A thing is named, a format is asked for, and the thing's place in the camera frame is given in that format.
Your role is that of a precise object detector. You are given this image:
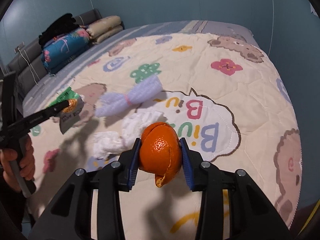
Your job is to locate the left hand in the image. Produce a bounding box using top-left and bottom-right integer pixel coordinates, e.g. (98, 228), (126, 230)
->
(1, 135), (36, 198)

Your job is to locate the grey striped bed mattress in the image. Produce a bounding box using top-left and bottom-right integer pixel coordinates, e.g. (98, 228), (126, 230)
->
(22, 20), (259, 116)

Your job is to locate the white charging cable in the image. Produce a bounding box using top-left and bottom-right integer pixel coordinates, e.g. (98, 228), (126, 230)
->
(16, 45), (41, 87)

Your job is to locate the white crumpled tissue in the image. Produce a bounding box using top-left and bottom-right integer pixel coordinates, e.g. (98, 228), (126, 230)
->
(93, 111), (166, 160)

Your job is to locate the grey bed headboard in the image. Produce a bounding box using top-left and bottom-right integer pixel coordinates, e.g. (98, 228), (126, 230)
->
(7, 9), (102, 98)

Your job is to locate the beige folded pillow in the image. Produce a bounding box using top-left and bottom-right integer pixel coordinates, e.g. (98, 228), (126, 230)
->
(86, 16), (123, 44)

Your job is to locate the blue floral folded blanket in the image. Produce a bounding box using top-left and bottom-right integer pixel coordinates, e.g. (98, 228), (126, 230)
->
(41, 28), (90, 75)

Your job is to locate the cartoon bear quilt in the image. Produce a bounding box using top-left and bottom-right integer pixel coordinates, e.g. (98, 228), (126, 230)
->
(29, 33), (302, 239)

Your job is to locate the green snack wrapper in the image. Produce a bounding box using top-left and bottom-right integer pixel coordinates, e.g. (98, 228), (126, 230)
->
(48, 86), (85, 134)

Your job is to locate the orange peel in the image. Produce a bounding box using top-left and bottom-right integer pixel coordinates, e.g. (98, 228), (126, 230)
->
(139, 122), (182, 187)

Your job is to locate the lavender mesh net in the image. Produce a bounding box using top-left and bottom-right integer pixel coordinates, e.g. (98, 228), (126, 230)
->
(95, 75), (163, 118)

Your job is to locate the black clothing pile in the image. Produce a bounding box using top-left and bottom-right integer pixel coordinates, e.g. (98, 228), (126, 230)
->
(39, 13), (80, 49)

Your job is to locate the yellow rimmed black trash bin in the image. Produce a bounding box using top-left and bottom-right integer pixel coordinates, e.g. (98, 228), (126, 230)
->
(290, 200), (320, 240)

